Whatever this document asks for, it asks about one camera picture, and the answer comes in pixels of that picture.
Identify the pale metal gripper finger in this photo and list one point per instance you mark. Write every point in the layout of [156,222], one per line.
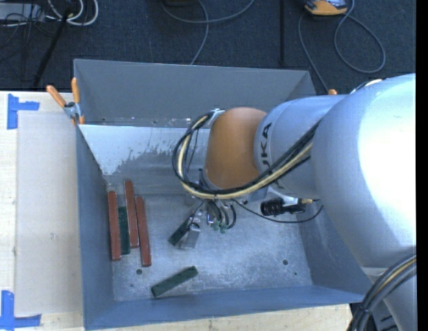
[192,237]

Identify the dark green block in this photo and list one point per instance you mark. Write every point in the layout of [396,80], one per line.
[124,233]
[178,233]
[174,281]

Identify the grey metal bin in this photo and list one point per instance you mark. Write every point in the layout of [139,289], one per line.
[234,253]

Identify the red-brown flat block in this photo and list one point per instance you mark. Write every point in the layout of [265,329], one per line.
[114,226]
[143,233]
[132,216]

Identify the pale wood flat board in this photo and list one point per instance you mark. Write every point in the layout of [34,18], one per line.
[48,219]

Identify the black cylinder on white bracket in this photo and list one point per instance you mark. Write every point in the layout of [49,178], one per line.
[272,207]

